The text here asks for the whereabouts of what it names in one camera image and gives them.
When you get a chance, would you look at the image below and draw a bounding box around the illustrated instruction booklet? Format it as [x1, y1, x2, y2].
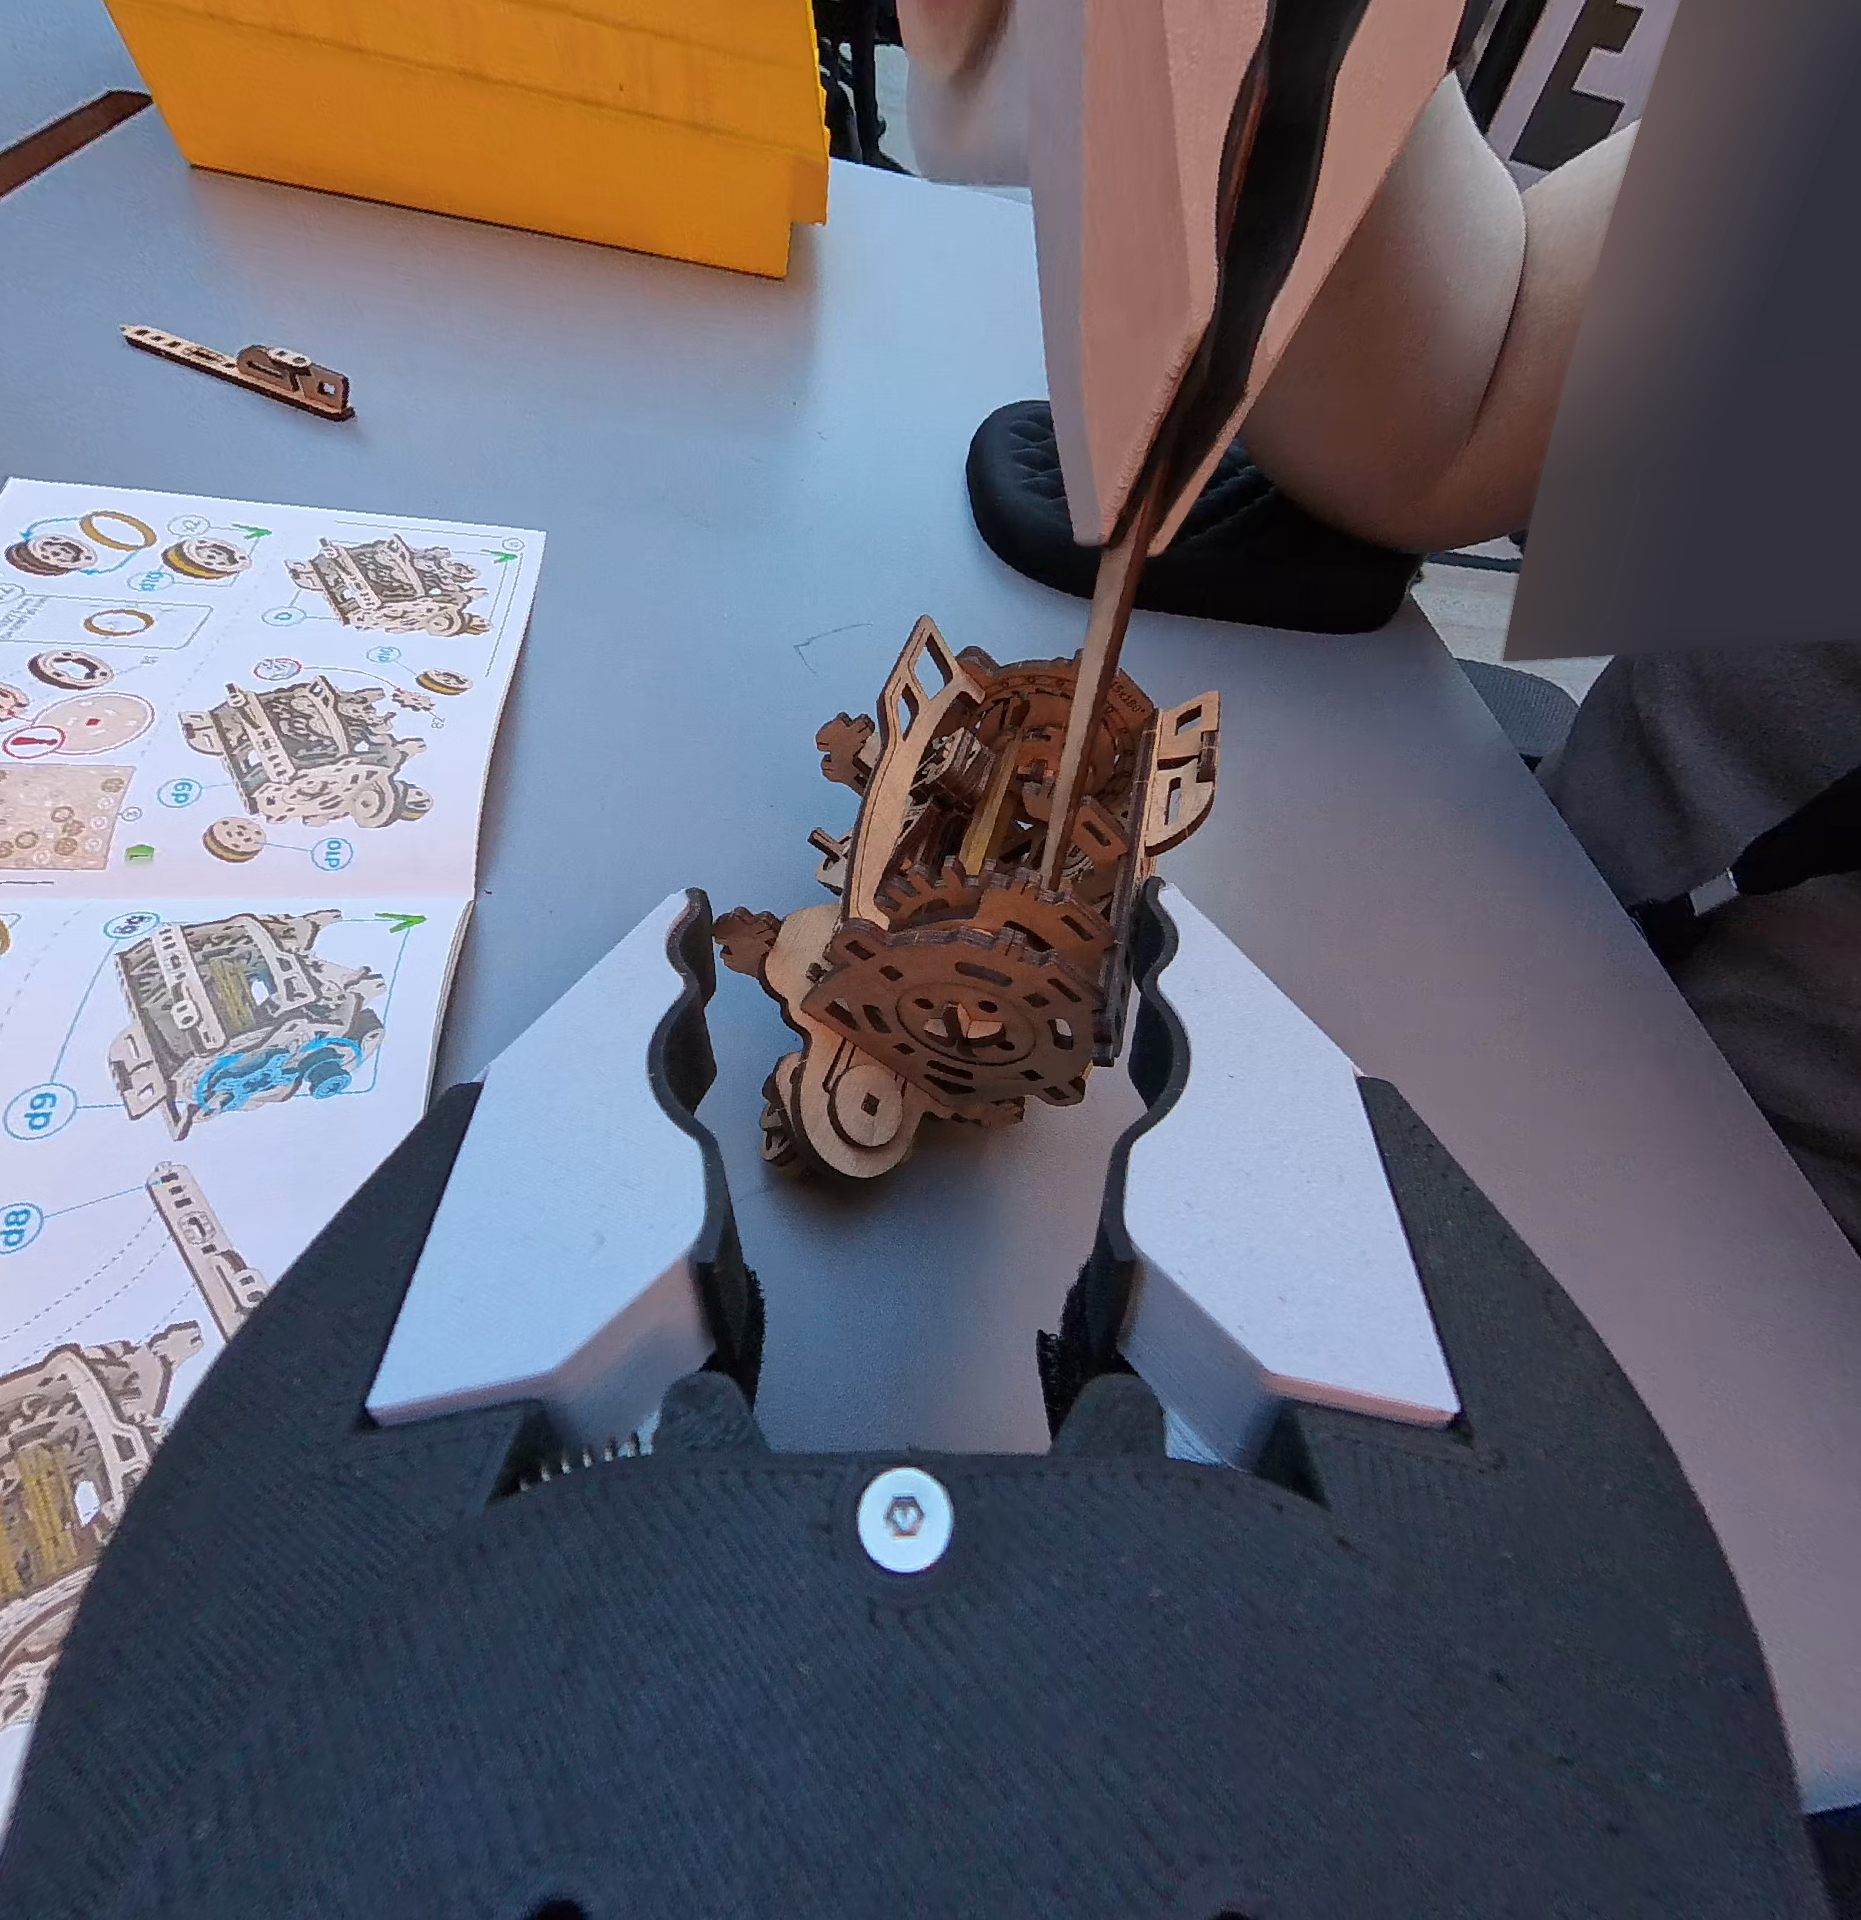
[0, 479, 549, 1757]

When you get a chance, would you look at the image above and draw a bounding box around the black lettered sign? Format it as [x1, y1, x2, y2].
[1477, 0, 1645, 188]

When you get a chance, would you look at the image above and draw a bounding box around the yellow box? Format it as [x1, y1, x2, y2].
[103, 0, 835, 279]

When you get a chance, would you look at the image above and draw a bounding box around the person's grey clothing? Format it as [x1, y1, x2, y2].
[1530, 646, 1861, 1292]

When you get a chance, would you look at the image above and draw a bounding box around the thin wooden model stick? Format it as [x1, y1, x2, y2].
[1038, 534, 1157, 902]

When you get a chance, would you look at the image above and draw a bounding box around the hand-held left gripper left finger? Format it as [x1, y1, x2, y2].
[363, 885, 764, 1465]

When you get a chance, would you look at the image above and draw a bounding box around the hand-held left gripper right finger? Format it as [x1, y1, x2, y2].
[1096, 877, 1466, 1475]

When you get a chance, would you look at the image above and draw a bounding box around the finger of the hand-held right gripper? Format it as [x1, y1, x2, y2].
[1153, 0, 1477, 540]
[1027, 0, 1280, 548]

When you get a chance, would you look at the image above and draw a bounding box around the black wrist rest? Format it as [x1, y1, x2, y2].
[968, 397, 1427, 635]

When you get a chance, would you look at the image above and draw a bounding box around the wooden model car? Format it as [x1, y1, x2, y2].
[712, 614, 1223, 1180]

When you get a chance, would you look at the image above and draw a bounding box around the flat wooden model strip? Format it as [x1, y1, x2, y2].
[119, 324, 356, 422]

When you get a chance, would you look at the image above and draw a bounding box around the person's right forearm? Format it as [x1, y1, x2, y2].
[1247, 67, 1645, 559]

